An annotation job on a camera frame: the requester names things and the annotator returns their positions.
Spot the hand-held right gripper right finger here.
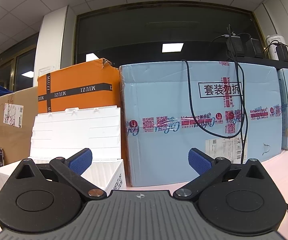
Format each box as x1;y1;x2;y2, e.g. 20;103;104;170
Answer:
173;148;273;202

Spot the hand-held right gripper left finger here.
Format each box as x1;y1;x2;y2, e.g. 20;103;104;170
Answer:
9;148;107;202

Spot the white plastic lidded box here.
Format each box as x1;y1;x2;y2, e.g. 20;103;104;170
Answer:
0;106;127;198

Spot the large light blue cardboard box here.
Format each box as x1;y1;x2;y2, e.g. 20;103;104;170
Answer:
119;60;283;187

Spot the orange cardboard box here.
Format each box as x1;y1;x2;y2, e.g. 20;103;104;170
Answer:
37;58;132;187

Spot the black power adapter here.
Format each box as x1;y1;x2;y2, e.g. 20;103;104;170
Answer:
245;38;265;59
226;35;245;58
275;44;288;62

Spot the dark window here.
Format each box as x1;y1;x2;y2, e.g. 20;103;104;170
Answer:
74;5;268;67

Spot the white bottle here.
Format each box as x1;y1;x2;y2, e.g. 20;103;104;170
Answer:
266;34;285;60

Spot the black looped cable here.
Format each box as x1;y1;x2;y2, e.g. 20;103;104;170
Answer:
181;59;242;139

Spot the white wall notice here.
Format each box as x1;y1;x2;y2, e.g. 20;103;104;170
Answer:
39;65;57;77

